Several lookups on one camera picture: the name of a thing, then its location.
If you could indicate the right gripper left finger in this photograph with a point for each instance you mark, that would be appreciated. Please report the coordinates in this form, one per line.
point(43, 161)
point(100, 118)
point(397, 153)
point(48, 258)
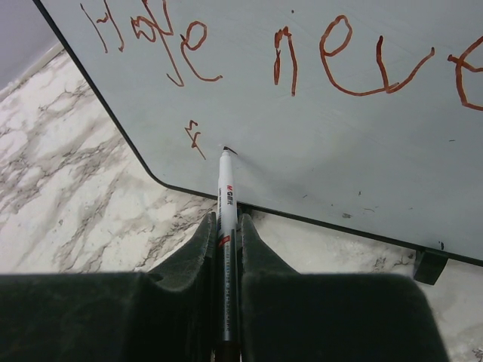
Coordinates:
point(160, 315)

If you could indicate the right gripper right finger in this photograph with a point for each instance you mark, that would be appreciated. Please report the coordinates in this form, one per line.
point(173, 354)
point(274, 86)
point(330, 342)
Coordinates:
point(289, 316)

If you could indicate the white red marker pen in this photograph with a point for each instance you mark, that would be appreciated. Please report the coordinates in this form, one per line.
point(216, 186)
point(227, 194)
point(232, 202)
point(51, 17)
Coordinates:
point(227, 340)

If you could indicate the black framed whiteboard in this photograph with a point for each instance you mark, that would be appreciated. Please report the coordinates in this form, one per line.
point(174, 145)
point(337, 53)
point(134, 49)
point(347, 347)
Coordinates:
point(361, 116)

